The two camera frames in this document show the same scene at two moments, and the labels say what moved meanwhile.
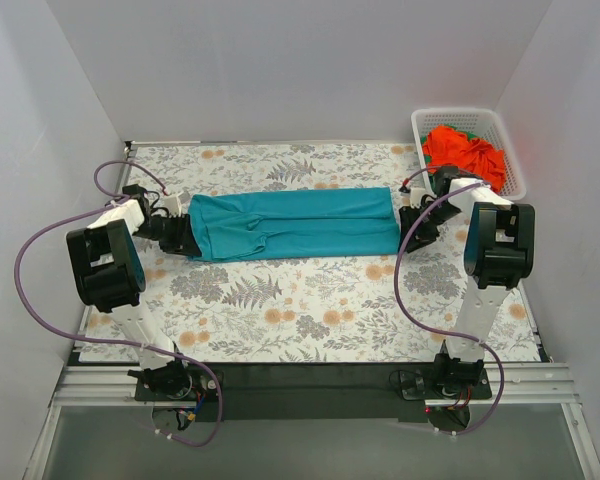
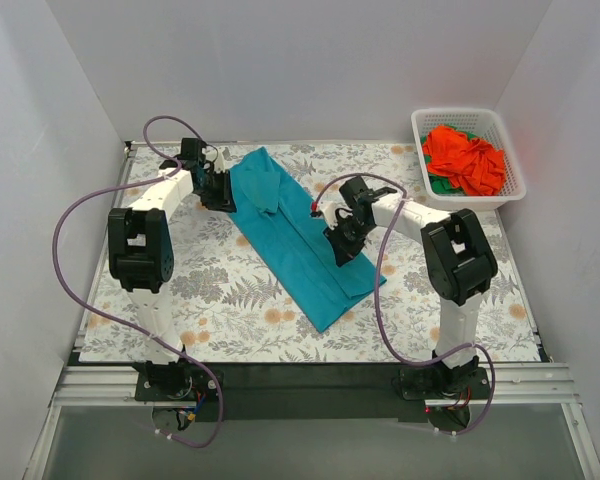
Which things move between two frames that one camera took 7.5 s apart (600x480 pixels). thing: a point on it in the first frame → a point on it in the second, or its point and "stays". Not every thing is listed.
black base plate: (325, 392) stays
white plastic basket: (483, 123) stays
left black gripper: (177, 234) → (216, 190)
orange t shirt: (446, 146) stays
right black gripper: (415, 228) → (348, 235)
